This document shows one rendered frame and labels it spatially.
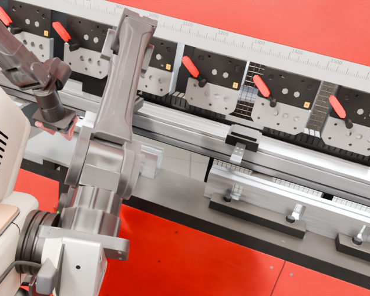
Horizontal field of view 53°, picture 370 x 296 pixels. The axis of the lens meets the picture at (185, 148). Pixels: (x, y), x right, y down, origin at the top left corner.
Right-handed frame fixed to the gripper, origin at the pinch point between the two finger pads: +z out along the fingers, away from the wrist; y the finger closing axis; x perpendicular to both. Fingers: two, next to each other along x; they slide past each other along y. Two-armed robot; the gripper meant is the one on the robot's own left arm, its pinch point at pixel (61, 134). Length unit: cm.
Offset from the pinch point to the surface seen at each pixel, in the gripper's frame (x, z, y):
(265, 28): -33, -28, -47
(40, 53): -20.8, -7.7, 18.0
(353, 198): -31, 31, -94
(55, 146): 3.6, 1.4, 0.3
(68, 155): 5.5, 0.3, -5.3
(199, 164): -121, 184, -16
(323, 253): 0, 17, -82
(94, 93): -19.6, 1.9, -0.1
